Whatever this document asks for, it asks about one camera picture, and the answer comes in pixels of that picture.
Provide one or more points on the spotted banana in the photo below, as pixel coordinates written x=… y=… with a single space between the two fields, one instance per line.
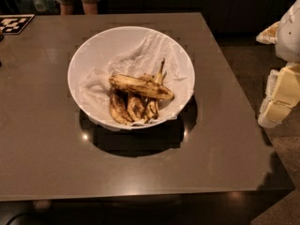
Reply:
x=135 y=108
x=118 y=110
x=140 y=87
x=151 y=104

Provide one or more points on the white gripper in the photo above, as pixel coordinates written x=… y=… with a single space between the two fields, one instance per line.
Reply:
x=289 y=37

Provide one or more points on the white paper towel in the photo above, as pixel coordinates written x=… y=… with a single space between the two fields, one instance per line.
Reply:
x=146 y=56

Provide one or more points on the black white fiducial marker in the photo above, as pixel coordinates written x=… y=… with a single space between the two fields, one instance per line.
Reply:
x=14 y=24

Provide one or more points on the white bowl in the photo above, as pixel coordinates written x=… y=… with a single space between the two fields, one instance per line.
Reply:
x=103 y=50

